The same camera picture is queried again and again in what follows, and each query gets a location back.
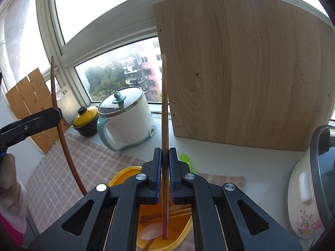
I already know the metal spoon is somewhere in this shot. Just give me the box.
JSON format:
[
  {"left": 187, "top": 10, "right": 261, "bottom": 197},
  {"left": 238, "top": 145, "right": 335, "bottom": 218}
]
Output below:
[{"left": 138, "top": 222, "right": 163, "bottom": 241}]

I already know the black pot yellow lid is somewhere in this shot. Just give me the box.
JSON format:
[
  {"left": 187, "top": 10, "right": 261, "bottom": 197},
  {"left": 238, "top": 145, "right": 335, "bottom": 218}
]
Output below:
[{"left": 73, "top": 106, "right": 99, "bottom": 137}]

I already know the floral white rice cooker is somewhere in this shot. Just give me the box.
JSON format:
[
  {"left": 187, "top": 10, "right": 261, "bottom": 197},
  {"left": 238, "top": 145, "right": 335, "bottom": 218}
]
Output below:
[{"left": 287, "top": 125, "right": 334, "bottom": 239}]

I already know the white cutting board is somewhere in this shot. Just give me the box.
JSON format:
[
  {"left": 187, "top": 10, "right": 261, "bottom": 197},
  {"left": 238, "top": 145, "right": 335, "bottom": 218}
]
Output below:
[{"left": 56, "top": 86, "right": 81, "bottom": 125}]

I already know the green plastic spoon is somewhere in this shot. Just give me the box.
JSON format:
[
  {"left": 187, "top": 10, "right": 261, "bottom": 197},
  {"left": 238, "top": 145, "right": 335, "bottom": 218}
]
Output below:
[{"left": 180, "top": 154, "right": 198, "bottom": 174}]

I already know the white teal electric pot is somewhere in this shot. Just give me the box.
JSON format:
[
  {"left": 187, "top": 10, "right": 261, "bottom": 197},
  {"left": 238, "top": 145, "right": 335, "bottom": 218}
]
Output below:
[{"left": 97, "top": 87, "right": 155, "bottom": 151}]

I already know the pink sleeve forearm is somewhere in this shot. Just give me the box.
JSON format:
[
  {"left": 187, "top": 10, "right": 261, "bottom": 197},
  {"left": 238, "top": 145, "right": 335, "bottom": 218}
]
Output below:
[{"left": 1, "top": 216, "right": 24, "bottom": 250}]

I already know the yellow plastic utensil container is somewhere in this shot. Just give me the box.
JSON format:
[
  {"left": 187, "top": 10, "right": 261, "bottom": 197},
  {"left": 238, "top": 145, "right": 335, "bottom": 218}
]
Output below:
[{"left": 107, "top": 165, "right": 194, "bottom": 251}]

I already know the light wooden board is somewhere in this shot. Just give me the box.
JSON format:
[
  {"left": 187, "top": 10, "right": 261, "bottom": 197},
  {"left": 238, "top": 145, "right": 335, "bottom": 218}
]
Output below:
[{"left": 153, "top": 0, "right": 334, "bottom": 151}]

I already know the gloved left hand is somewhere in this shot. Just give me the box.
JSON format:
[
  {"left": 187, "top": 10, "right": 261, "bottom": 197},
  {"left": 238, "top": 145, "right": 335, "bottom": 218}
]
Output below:
[{"left": 1, "top": 154, "right": 28, "bottom": 234}]

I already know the pink plaid table cloth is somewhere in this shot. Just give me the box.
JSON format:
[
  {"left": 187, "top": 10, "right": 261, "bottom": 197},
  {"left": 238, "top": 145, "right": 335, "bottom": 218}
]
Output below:
[{"left": 26, "top": 133, "right": 250, "bottom": 233}]

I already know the slatted pine wood board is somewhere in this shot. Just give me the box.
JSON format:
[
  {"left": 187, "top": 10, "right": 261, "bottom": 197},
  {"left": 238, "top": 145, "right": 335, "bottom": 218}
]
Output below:
[{"left": 6, "top": 69, "right": 58, "bottom": 153}]

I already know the brown wooden chopstick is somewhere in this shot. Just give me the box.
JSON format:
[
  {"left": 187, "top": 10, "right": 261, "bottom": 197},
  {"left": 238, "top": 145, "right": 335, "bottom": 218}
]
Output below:
[{"left": 50, "top": 55, "right": 88, "bottom": 196}]

